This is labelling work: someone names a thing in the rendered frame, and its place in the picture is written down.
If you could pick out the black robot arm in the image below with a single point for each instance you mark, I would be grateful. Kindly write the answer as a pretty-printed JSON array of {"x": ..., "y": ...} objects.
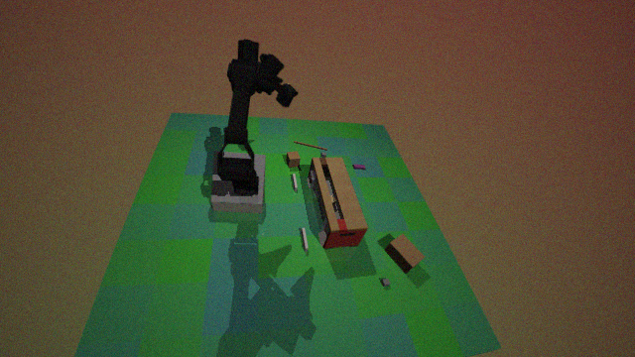
[{"x": 245, "y": 78}]

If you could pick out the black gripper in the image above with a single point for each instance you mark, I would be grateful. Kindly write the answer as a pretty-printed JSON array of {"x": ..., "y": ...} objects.
[{"x": 286, "y": 92}]

